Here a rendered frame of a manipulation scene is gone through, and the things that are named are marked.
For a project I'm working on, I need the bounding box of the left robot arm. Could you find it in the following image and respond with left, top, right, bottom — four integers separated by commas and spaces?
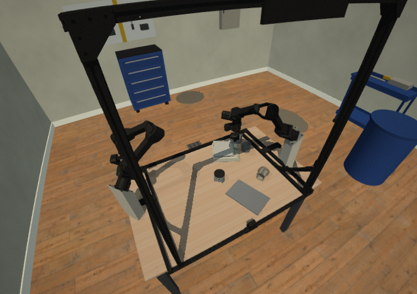
110, 121, 165, 192

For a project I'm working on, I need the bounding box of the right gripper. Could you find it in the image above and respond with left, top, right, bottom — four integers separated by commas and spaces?
230, 122, 241, 142

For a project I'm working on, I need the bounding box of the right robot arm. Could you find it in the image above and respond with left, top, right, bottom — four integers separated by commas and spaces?
221, 102, 299, 141

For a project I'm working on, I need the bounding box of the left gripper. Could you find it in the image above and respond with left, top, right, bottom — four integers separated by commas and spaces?
110, 151, 124, 165

